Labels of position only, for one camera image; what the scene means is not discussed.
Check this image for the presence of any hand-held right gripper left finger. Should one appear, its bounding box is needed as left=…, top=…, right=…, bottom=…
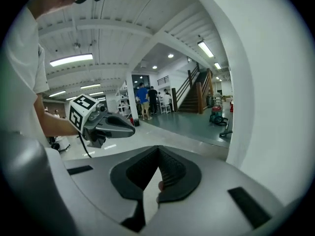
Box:
left=61, top=145, right=159, bottom=236

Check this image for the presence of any person's right hand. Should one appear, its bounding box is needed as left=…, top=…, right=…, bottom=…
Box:
left=156, top=180, right=165, bottom=205

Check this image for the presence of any red green shop vacuum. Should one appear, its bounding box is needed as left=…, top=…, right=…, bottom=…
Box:
left=208, top=104, right=229, bottom=127

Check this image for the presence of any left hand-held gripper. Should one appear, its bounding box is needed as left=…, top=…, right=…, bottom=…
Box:
left=68, top=94, right=136, bottom=149

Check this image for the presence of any grey floor nozzle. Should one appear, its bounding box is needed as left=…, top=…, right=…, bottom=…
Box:
left=218, top=119, right=234, bottom=138

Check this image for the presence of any person's white t-shirt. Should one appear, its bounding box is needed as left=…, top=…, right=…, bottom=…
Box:
left=3, top=5, right=51, bottom=147

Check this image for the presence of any row of ceiling tube lights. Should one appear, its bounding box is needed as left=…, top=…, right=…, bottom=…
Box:
left=48, top=40, right=222, bottom=101

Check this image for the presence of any white stool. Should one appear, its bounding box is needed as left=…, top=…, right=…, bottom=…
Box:
left=159, top=103, right=172, bottom=115

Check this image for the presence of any brown wooden staircase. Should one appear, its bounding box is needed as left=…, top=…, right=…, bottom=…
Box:
left=171, top=64, right=215, bottom=115

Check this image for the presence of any white shelving rack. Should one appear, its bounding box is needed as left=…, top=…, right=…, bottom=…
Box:
left=115, top=89, right=131, bottom=119

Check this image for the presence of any person's left forearm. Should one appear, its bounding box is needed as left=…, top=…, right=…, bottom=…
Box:
left=33, top=92, right=81, bottom=138

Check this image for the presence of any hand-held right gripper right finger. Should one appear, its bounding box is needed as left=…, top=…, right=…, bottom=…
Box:
left=145, top=145, right=295, bottom=236

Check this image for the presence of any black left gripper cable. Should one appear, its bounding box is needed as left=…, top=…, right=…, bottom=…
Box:
left=77, top=133, right=93, bottom=159

